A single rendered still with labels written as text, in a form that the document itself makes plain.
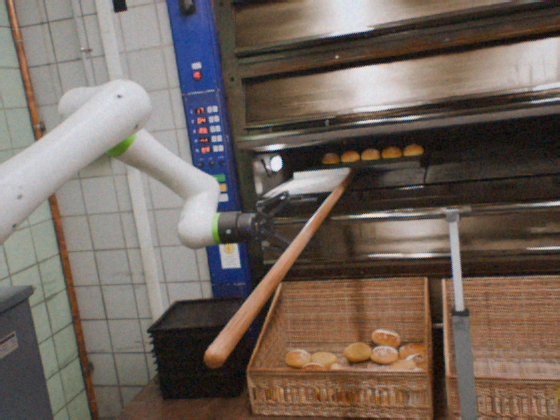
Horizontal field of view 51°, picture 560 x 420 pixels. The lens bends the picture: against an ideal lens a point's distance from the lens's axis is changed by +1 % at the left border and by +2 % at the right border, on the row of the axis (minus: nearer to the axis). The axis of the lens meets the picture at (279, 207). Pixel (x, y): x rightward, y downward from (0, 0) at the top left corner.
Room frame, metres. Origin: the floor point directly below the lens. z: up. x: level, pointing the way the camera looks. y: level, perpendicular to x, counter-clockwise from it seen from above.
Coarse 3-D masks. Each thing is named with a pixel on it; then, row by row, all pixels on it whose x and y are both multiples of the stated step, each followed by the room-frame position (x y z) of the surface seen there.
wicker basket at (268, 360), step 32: (288, 288) 2.11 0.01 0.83; (320, 288) 2.07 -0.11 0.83; (352, 288) 2.04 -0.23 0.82; (384, 288) 2.00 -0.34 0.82; (416, 288) 1.97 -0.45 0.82; (288, 320) 2.08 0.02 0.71; (320, 320) 2.04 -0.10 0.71; (352, 320) 2.01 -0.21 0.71; (384, 320) 1.97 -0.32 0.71; (416, 320) 1.94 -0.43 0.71; (256, 352) 1.76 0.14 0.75; (288, 352) 2.05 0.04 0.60; (256, 384) 1.67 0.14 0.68; (288, 384) 1.64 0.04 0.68; (352, 384) 1.77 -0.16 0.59; (384, 384) 1.56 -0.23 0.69; (416, 384) 1.54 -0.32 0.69; (320, 416) 1.62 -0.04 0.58; (352, 416) 1.59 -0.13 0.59; (384, 416) 1.56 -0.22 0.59; (416, 416) 1.54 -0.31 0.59
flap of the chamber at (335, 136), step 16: (496, 112) 1.76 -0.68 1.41; (512, 112) 1.75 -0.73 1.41; (528, 112) 1.74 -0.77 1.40; (544, 112) 1.72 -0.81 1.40; (368, 128) 1.88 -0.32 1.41; (384, 128) 1.86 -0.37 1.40; (400, 128) 1.84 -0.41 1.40; (416, 128) 1.83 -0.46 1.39; (432, 128) 1.82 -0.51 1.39; (448, 128) 1.88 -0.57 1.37; (240, 144) 2.00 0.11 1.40; (256, 144) 1.99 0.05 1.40; (272, 144) 1.97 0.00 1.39; (288, 144) 1.98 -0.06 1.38; (304, 144) 2.04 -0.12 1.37
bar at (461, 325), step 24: (336, 216) 1.69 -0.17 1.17; (360, 216) 1.67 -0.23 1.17; (384, 216) 1.64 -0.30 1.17; (408, 216) 1.62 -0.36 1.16; (432, 216) 1.60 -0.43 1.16; (456, 216) 1.58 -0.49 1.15; (456, 240) 1.54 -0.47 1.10; (456, 264) 1.49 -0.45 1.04; (456, 288) 1.44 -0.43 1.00; (456, 312) 1.39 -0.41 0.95; (456, 336) 1.38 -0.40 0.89; (456, 360) 1.38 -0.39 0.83
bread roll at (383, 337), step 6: (378, 330) 1.92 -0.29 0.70; (384, 330) 1.92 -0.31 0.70; (390, 330) 1.92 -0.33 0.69; (372, 336) 1.93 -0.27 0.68; (378, 336) 1.91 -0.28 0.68; (384, 336) 1.90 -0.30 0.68; (390, 336) 1.90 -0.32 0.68; (396, 336) 1.90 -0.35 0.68; (378, 342) 1.91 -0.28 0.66; (384, 342) 1.90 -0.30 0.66; (390, 342) 1.89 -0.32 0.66; (396, 342) 1.90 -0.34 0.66
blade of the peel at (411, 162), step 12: (420, 156) 2.77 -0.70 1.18; (312, 168) 2.85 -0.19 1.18; (324, 168) 2.79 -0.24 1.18; (336, 168) 2.74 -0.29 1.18; (348, 168) 2.51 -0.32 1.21; (360, 168) 2.50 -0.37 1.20; (372, 168) 2.48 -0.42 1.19; (384, 168) 2.47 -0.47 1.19; (396, 168) 2.46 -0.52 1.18; (408, 168) 2.44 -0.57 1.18
